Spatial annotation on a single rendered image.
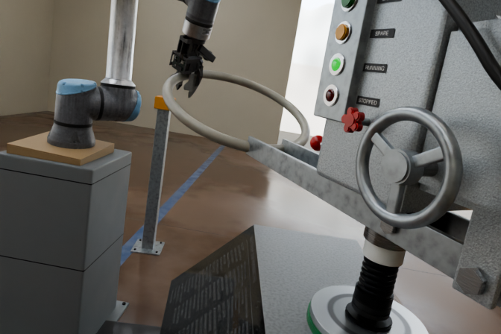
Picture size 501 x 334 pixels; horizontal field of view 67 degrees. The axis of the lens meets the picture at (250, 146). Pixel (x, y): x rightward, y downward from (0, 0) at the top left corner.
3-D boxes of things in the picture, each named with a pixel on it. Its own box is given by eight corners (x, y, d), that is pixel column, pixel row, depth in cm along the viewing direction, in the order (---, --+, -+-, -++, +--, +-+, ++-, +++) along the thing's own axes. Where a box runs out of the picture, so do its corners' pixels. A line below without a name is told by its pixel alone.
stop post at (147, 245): (165, 243, 279) (183, 98, 260) (159, 256, 259) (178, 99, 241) (137, 239, 278) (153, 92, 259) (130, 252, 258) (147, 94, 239)
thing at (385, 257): (411, 265, 66) (416, 246, 66) (383, 268, 63) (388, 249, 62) (381, 246, 72) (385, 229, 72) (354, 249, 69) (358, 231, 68)
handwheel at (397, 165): (486, 246, 45) (521, 123, 43) (432, 253, 40) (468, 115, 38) (389, 202, 58) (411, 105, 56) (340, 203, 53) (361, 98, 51)
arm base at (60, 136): (36, 141, 156) (37, 117, 154) (68, 133, 175) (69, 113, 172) (75, 151, 153) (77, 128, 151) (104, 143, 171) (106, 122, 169)
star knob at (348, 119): (375, 136, 57) (381, 111, 56) (354, 135, 55) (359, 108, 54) (358, 132, 60) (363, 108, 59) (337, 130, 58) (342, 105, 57)
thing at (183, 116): (335, 160, 116) (339, 152, 114) (182, 153, 92) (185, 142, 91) (271, 86, 151) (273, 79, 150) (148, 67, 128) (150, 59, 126)
